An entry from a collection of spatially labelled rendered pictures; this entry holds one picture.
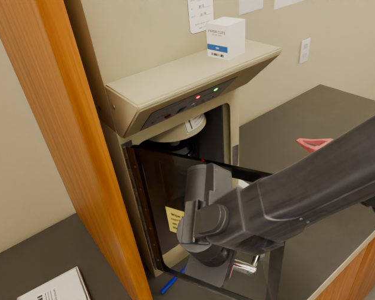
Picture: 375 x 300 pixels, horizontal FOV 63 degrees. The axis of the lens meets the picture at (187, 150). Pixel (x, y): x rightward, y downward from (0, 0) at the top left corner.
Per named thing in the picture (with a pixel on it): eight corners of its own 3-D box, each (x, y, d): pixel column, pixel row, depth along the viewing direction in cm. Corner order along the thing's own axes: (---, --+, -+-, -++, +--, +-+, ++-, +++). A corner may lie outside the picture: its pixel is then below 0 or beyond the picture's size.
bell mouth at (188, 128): (124, 123, 80) (119, 104, 77) (178, 100, 88) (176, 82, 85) (161, 152, 68) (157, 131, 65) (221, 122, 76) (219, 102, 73)
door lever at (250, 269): (218, 243, 62) (217, 234, 61) (265, 257, 58) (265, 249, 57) (208, 265, 59) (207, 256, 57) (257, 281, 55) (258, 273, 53)
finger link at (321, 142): (307, 127, 78) (342, 141, 71) (303, 149, 82) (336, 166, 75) (290, 137, 75) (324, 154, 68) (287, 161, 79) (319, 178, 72)
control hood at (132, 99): (115, 134, 57) (102, 84, 52) (240, 80, 72) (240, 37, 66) (147, 162, 49) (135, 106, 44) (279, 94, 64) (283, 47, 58)
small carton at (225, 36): (207, 56, 58) (205, 22, 55) (224, 48, 61) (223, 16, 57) (228, 61, 55) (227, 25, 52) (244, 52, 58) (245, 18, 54)
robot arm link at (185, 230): (171, 249, 40) (214, 251, 38) (177, 199, 43) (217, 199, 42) (186, 260, 46) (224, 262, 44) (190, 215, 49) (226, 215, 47)
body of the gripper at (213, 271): (186, 275, 51) (172, 266, 45) (207, 217, 55) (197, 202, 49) (223, 290, 48) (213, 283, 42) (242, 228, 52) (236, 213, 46)
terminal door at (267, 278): (159, 267, 81) (128, 142, 58) (275, 313, 69) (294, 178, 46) (157, 269, 81) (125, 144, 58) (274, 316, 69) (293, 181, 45)
